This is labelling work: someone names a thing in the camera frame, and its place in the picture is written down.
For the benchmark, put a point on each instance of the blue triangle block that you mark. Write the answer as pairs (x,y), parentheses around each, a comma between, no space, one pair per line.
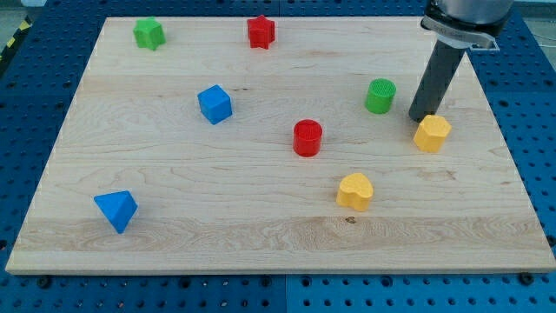
(118,207)

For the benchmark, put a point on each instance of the green cylinder block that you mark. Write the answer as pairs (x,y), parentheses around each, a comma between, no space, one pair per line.
(380,95)

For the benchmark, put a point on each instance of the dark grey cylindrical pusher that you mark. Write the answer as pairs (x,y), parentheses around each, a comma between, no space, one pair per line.
(440,70)

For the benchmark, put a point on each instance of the red cylinder block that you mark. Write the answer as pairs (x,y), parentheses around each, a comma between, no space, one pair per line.
(307,138)

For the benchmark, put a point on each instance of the yellow heart block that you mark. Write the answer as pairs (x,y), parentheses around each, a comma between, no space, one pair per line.
(355,191)

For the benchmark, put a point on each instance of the green star block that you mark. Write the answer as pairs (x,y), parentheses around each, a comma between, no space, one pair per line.
(148,33)

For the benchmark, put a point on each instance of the yellow hexagon block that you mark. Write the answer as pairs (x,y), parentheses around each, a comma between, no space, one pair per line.
(432,133)

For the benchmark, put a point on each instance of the blue cube block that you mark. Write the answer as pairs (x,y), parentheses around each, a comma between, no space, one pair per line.
(215,104)

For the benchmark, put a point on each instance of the light wooden board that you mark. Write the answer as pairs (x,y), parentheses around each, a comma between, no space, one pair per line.
(234,197)

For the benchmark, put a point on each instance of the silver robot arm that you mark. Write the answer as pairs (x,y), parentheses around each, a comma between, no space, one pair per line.
(459,25)

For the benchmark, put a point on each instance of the red star block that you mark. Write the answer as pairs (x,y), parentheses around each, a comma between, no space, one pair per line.
(261,32)

